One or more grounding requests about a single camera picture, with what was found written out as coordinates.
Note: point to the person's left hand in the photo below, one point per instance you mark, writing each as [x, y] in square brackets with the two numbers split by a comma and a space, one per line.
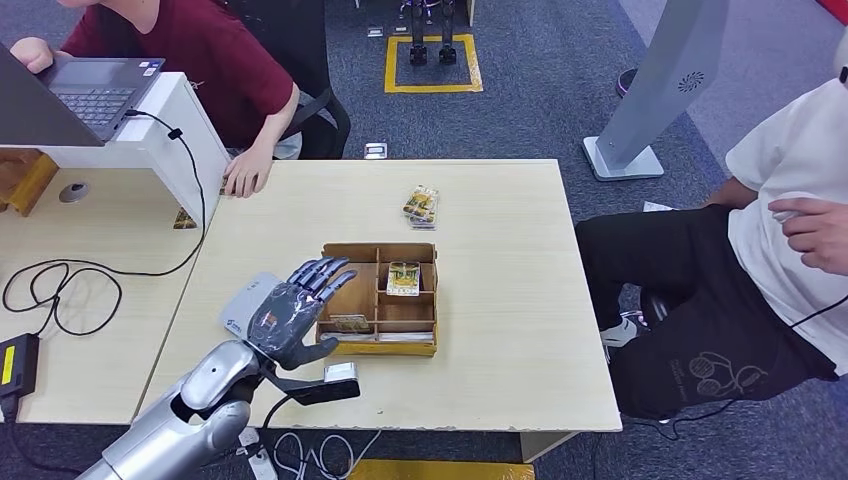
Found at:
[818, 232]
[248, 171]

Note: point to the person's right hand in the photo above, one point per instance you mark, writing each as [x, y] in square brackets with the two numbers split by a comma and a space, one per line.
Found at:
[32, 54]

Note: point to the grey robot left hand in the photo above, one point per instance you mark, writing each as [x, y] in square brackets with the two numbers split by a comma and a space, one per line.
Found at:
[285, 321]

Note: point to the person's right forearm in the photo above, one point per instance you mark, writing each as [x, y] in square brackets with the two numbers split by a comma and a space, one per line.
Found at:
[733, 193]

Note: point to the person's left forearm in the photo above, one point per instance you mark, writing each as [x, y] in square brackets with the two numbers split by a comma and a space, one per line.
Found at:
[278, 126]

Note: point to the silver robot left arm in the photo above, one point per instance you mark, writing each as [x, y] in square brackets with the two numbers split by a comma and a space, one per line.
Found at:
[218, 378]

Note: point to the grey card reader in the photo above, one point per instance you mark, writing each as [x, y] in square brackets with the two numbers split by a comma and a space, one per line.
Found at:
[242, 305]

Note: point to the white card stack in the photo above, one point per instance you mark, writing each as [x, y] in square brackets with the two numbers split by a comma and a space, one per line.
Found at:
[407, 337]
[358, 336]

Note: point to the person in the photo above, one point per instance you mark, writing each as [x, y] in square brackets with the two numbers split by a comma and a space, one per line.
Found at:
[212, 73]
[689, 318]

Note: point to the yellow room key card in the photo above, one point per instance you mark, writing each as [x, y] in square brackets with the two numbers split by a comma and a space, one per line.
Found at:
[403, 279]

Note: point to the stack of yellow key cards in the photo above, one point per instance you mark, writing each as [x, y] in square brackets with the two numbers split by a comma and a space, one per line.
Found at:
[420, 205]

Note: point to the white desk riser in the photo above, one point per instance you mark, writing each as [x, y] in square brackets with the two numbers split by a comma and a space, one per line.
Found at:
[182, 139]

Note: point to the wooden compartment tray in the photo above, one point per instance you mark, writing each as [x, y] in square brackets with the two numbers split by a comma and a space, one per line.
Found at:
[354, 291]

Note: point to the dark grey laptop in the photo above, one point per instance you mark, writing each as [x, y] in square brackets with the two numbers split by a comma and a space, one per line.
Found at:
[93, 99]

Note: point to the black office chair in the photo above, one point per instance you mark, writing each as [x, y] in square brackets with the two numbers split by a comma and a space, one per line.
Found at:
[324, 126]

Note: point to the wooden crate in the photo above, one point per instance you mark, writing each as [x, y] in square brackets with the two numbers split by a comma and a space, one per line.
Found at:
[25, 180]

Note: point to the silver floor socket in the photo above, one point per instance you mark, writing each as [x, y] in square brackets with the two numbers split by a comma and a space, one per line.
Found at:
[376, 150]

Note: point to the white power strip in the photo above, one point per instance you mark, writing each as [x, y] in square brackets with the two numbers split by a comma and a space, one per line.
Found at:
[262, 464]

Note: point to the white paper sheet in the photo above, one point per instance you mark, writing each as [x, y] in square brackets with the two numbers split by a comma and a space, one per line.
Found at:
[657, 206]

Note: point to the yellow floor strip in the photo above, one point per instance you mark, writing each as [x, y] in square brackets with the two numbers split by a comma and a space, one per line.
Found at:
[437, 472]

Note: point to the black robot legs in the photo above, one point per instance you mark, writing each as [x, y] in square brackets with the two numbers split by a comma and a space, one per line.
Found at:
[418, 40]

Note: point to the grey kiosk stand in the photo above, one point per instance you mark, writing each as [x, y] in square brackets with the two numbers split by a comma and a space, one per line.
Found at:
[661, 79]

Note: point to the red floor strip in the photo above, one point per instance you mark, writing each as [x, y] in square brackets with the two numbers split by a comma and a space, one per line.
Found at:
[836, 10]

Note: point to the white and black shoe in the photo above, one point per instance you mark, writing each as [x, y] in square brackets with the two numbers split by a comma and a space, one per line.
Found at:
[619, 334]

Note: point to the black power adapter yellow label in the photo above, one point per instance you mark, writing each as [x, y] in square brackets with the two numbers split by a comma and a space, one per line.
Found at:
[20, 364]

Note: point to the white table leg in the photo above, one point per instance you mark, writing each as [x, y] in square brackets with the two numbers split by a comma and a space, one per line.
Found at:
[546, 445]

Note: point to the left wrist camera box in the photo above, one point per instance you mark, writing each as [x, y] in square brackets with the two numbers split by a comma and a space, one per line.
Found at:
[331, 387]

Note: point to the white post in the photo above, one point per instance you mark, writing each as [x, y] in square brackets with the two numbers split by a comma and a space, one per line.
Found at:
[470, 12]

